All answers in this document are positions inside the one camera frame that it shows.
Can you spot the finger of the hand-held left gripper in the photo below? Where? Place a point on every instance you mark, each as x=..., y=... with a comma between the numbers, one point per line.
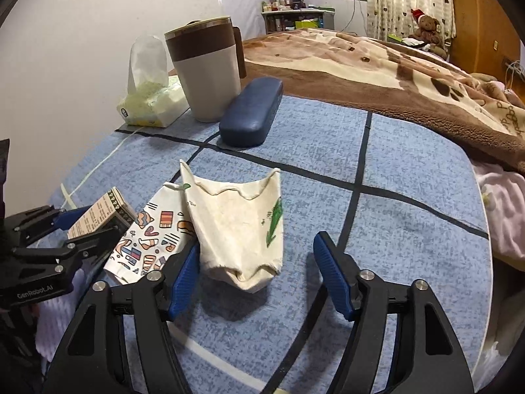
x=71, y=219
x=82, y=248

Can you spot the blue glasses case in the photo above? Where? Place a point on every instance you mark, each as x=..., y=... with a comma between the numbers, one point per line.
x=250, y=111

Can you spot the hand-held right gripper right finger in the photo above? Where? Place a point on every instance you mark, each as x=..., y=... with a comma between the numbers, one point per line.
x=332, y=279

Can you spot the blue checked tablecloth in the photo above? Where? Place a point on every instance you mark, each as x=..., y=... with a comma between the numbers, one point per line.
x=410, y=234

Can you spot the orange wooden wardrobe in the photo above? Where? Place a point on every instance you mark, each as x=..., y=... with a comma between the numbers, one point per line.
x=471, y=16

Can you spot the brown teddy bear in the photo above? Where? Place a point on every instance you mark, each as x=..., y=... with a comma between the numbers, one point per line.
x=428, y=28

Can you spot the heart patterned curtain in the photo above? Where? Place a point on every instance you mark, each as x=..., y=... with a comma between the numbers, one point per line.
x=393, y=4

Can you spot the pink cloth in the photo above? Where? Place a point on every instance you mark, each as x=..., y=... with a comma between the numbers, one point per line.
x=504, y=213

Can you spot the beige mug with brown band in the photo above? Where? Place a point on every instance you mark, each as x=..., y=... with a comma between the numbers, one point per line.
x=205, y=82

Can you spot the small brown cardboard box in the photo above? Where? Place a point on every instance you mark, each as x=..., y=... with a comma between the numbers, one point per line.
x=102, y=213

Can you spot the brown printed blanket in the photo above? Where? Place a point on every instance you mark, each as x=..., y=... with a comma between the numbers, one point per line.
x=369, y=69

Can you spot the patterned crushed paper cup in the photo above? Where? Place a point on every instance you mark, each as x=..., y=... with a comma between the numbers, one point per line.
x=139, y=246

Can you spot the yellow tissue pack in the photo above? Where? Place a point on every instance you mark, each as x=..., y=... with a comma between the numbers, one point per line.
x=151, y=102

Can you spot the cream crushed paper cup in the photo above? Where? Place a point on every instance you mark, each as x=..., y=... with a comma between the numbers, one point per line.
x=233, y=234

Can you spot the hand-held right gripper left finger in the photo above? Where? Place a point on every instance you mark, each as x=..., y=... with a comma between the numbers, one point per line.
x=184, y=283

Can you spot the cluttered dresser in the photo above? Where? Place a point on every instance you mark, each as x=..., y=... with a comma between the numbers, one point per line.
x=287, y=20

